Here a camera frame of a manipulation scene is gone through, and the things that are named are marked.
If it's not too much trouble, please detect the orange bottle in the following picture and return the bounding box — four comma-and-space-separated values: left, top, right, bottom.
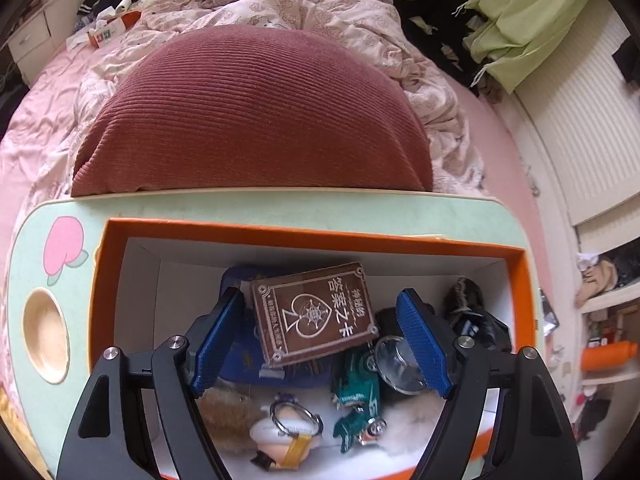
580, 341, 640, 372

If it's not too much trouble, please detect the brown fur pompom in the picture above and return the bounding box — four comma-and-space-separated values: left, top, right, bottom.
199, 385, 266, 442

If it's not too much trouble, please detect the black lace cloth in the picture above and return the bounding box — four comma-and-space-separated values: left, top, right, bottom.
444, 277, 513, 356

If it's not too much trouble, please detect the white shelf unit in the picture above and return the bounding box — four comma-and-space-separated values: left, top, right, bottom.
570, 220, 640, 441

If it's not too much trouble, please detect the light green curtain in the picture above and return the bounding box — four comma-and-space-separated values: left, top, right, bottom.
462, 0, 598, 95

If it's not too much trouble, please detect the white louvred closet door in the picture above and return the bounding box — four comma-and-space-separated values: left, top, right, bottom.
510, 10, 640, 226

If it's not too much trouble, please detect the brown card deck box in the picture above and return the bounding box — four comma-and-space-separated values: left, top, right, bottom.
250, 261, 382, 367

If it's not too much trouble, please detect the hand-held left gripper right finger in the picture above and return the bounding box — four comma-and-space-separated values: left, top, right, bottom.
395, 287, 583, 480

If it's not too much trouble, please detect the white drawer cabinet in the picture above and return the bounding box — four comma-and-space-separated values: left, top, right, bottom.
7, 0, 103, 73

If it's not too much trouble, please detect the green toy car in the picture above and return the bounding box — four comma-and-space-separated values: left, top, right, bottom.
331, 347, 388, 453

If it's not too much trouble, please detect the maroon corduroy pillow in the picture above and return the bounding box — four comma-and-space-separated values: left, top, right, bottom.
70, 27, 435, 198

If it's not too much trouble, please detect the doll figure keychain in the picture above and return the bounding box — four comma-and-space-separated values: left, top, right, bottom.
248, 392, 325, 472

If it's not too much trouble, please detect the black hanging garment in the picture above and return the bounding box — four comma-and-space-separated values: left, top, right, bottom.
612, 35, 640, 82

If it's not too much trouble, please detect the blue tin box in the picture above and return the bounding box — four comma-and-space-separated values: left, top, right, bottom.
219, 265, 283, 385

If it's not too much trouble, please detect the orange and white carton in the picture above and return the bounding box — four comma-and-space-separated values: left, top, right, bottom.
86, 10, 143, 50

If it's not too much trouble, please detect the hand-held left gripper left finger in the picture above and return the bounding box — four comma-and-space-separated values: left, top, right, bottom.
56, 287, 246, 480

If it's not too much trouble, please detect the light green cartoon desktop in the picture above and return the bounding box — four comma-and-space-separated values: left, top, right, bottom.
7, 187, 546, 480

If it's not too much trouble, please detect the white fluffy fur piece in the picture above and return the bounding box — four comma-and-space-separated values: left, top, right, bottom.
384, 400, 451, 457

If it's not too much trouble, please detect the pink floral quilt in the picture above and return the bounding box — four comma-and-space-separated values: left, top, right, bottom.
30, 0, 486, 201

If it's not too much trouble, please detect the beige cloth on shelf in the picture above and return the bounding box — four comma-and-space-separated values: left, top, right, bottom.
575, 257, 618, 307

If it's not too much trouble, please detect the pink bed sheet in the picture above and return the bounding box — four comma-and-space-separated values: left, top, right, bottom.
0, 35, 556, 281

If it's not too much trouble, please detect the black clothes pile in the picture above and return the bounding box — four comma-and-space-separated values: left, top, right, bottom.
360, 0, 496, 92

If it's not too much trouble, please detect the orange cardboard box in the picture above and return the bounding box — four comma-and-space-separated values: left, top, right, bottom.
89, 217, 541, 480

